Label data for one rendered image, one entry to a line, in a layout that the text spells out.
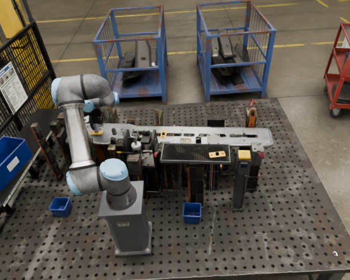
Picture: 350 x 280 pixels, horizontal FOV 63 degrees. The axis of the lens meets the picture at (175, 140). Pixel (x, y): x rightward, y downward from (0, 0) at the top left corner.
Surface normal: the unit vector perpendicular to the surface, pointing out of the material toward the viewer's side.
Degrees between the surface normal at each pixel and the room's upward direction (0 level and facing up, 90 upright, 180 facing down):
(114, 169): 7
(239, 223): 0
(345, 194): 0
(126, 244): 90
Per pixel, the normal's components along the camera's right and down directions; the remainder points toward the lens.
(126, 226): 0.03, 0.66
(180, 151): -0.06, -0.75
